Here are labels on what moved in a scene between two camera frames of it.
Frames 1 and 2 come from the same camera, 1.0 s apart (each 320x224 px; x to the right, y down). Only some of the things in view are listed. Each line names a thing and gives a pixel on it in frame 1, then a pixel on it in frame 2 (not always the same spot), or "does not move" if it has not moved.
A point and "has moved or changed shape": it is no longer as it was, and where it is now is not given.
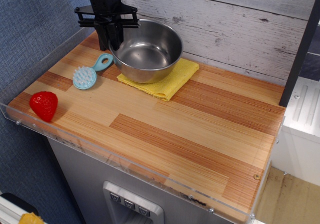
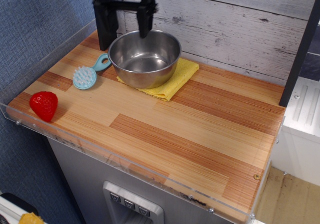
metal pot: (150, 53) has moved or changed shape
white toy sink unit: (297, 153) does not move
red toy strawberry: (44, 104) does not move
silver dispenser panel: (127, 207) does not move
